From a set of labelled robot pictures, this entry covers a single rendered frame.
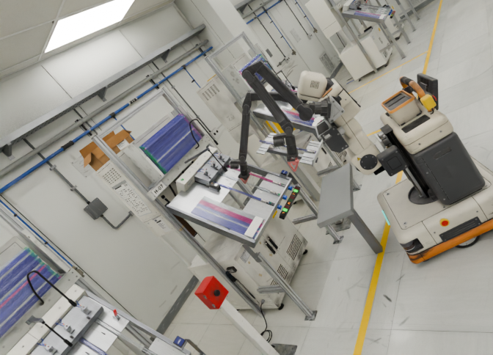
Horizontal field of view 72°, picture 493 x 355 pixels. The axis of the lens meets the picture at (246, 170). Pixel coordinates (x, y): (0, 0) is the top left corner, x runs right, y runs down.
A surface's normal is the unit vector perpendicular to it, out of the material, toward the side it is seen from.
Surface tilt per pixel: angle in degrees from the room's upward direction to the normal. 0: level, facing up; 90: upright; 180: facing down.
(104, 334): 47
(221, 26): 90
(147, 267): 90
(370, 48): 90
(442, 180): 90
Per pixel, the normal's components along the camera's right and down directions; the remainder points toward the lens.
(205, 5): -0.44, 0.59
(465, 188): -0.11, 0.40
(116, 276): 0.65, -0.30
